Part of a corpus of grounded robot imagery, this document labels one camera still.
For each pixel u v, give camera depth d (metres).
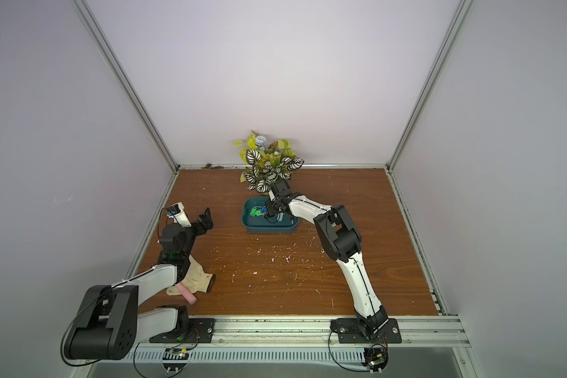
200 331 0.73
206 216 0.85
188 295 0.79
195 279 0.83
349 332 0.73
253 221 1.02
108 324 0.42
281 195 0.82
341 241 0.59
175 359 0.72
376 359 0.70
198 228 0.79
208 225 0.81
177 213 0.74
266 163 0.89
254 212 1.03
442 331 0.74
